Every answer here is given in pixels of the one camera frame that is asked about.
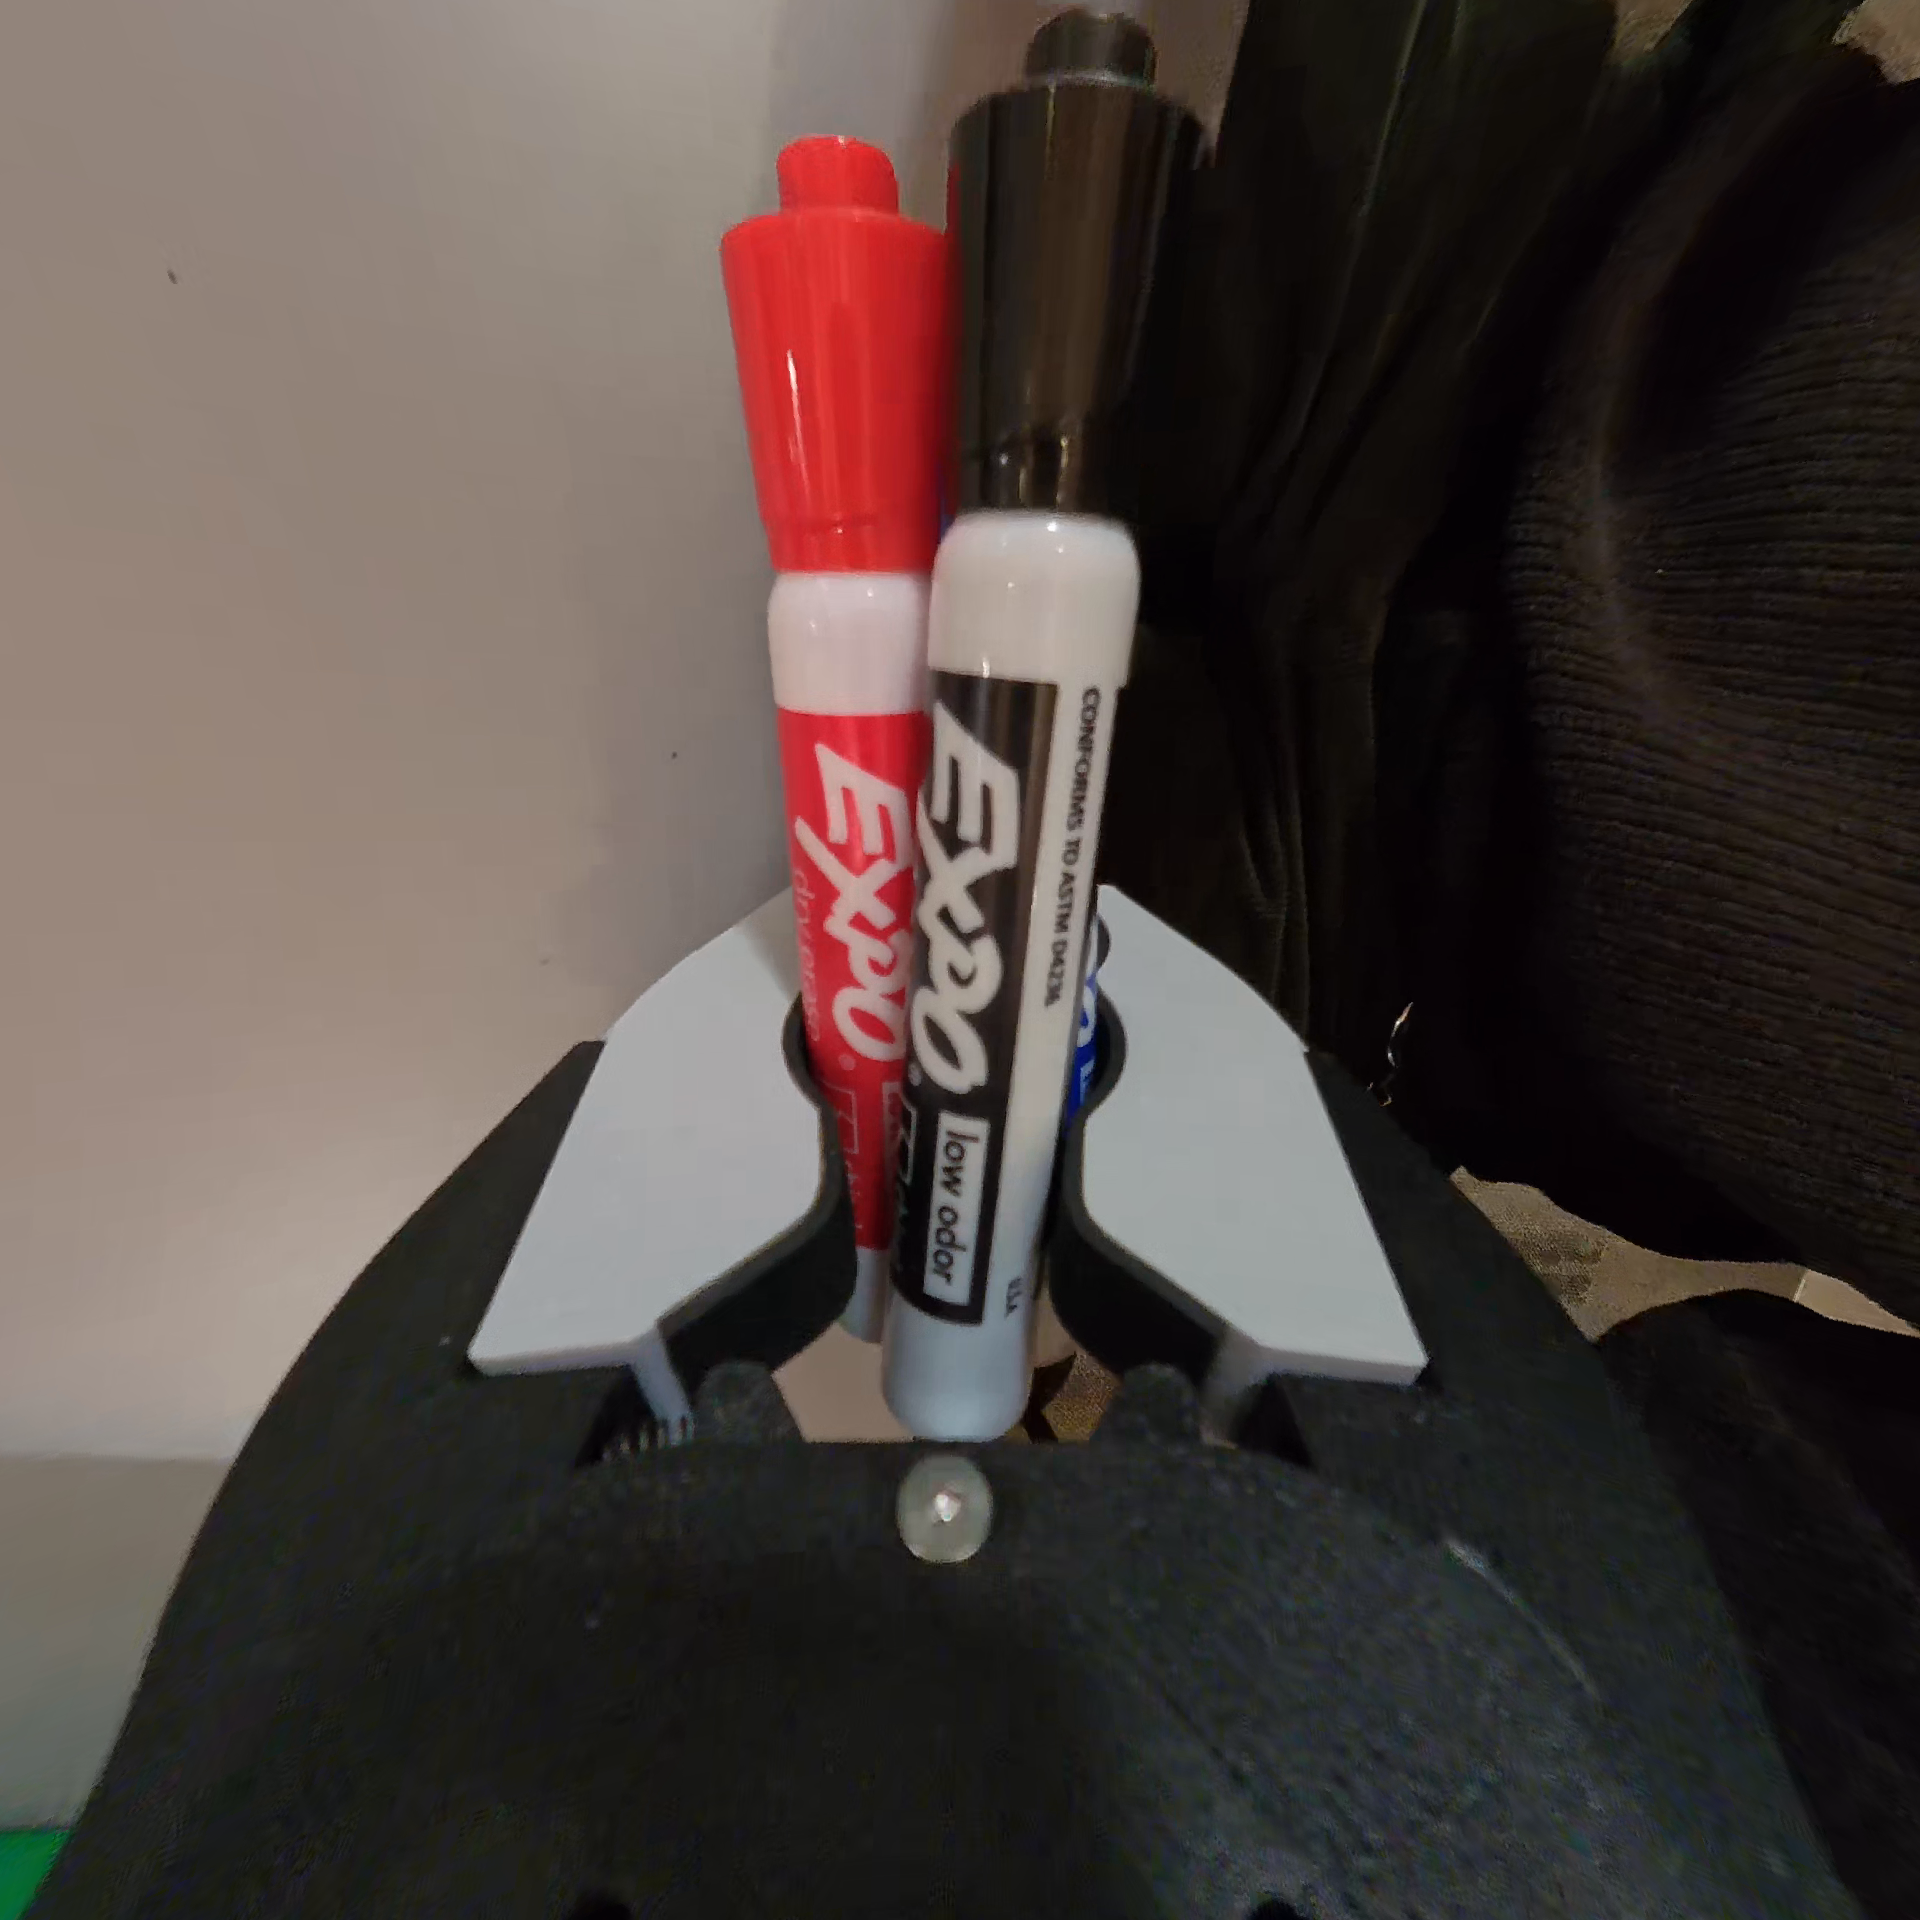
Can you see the black dry erase marker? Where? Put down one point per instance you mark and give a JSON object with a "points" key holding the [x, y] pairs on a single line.
{"points": [[1054, 373]]}

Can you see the blue dry erase marker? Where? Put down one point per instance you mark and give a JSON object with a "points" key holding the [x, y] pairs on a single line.
{"points": [[1103, 1036]]}

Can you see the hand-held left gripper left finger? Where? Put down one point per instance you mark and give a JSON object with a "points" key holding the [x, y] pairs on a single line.
{"points": [[673, 1189]]}

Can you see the red dry erase marker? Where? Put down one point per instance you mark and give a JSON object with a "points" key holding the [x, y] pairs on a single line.
{"points": [[837, 422]]}

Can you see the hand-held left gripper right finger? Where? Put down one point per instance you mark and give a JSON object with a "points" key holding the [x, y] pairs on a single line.
{"points": [[1243, 1199]]}

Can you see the green plastic bin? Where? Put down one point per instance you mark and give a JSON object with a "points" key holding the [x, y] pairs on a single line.
{"points": [[32, 1877]]}

